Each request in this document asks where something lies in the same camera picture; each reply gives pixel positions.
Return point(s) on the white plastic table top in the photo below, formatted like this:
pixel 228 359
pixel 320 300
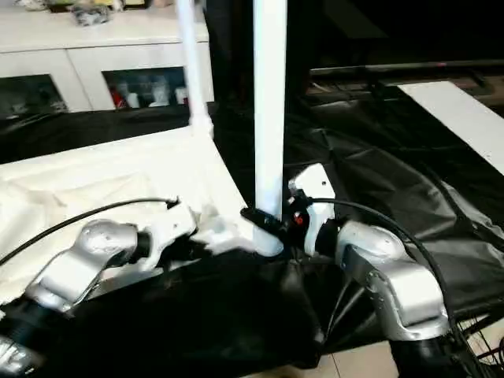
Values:
pixel 98 173

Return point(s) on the white plastic table leg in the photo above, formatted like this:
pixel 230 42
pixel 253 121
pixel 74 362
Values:
pixel 193 59
pixel 269 98

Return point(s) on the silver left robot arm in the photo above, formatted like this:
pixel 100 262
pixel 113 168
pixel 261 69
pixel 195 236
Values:
pixel 78 267

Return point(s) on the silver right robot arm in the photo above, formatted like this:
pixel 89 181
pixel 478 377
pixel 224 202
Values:
pixel 386 267

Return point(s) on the black plastic mat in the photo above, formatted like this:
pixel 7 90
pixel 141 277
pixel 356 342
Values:
pixel 393 165

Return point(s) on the white mug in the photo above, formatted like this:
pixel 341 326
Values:
pixel 181 95

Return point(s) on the white printed carton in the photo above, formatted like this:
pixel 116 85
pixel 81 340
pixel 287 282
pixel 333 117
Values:
pixel 158 92

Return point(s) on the small white cup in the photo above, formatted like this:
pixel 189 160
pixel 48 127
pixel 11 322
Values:
pixel 133 99

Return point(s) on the small red figure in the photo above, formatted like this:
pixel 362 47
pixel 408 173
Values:
pixel 118 97

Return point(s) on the tall black cabinet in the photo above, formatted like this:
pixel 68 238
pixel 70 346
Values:
pixel 236 47

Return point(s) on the white flat board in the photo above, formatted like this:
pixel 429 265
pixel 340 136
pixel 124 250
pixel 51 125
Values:
pixel 460 118

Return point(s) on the black horizontal bar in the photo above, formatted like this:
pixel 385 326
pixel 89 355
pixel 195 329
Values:
pixel 413 67

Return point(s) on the white cabinet with glass doors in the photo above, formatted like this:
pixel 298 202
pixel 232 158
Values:
pixel 78 47

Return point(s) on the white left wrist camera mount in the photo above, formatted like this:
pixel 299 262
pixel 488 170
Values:
pixel 169 228

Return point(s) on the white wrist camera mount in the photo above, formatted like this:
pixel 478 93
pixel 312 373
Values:
pixel 315 189
pixel 169 228

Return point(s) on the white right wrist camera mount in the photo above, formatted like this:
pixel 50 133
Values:
pixel 315 189

